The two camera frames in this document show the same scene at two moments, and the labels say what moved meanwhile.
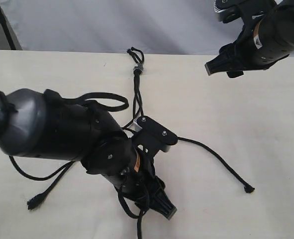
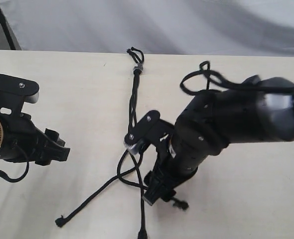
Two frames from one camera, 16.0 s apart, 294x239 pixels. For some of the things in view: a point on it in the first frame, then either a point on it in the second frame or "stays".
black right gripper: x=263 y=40 -> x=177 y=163
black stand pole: x=0 y=17 stays
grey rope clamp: x=139 y=67 stays
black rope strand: x=38 y=198 -> x=138 y=58
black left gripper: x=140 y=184 -> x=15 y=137
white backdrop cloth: x=138 y=26 stays
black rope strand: x=247 y=188 -> x=137 y=61
